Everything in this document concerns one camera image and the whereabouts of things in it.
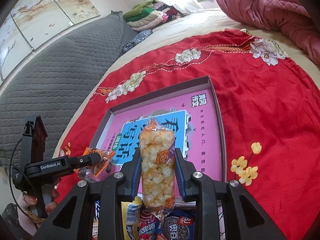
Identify orange quail egg packet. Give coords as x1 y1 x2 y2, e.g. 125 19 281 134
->
74 147 116 181

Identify puffed rice cake packet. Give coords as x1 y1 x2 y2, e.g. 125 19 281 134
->
139 118 175 222

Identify brown Snickers bar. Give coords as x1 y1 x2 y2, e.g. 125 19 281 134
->
92 200 100 240

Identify left hand red nails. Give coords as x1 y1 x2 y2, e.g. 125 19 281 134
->
17 186 60 236

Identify yellow snack stick packet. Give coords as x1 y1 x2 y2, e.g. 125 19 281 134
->
121 196 143 240

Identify blue Oreo packet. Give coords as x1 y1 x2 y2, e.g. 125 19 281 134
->
156 209 195 240

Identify red cartoon snack packet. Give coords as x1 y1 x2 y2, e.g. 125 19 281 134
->
138 208 161 240

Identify pink Chinese workbook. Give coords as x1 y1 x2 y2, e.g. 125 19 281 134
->
100 87 224 204

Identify grey quilted sofa cover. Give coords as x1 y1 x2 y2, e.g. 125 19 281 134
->
1 11 136 168

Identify shallow grey box tray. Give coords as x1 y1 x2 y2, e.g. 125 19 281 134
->
89 75 228 207

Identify red floral blanket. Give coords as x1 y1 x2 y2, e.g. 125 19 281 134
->
61 29 319 239

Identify dark patterned cloth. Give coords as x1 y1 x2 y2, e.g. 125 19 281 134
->
122 29 153 54

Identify folded clothes pile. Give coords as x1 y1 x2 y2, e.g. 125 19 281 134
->
123 0 185 32

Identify pink quilted comforter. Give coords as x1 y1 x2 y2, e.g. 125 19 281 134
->
216 0 319 66

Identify flower wall painting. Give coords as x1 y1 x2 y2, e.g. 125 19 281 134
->
1 0 100 81

